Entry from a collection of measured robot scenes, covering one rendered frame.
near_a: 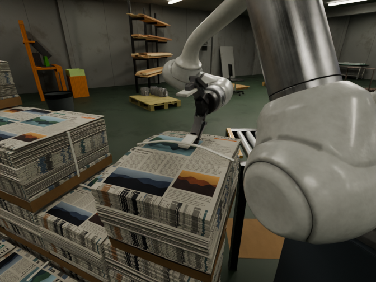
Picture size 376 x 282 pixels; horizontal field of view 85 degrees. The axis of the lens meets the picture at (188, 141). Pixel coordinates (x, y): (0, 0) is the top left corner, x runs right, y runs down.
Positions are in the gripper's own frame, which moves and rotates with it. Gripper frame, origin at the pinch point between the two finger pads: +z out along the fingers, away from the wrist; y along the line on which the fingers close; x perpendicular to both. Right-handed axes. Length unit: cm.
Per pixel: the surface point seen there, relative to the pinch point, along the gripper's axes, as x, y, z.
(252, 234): -20, 121, -77
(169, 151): 4.0, 9.2, 1.8
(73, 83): 558, 95, -403
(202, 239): -12.4, 16.2, 19.5
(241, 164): -10, 39, -47
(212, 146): -5.9, 10.0, -7.3
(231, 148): -11.5, 10.0, -7.8
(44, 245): 49, 49, 20
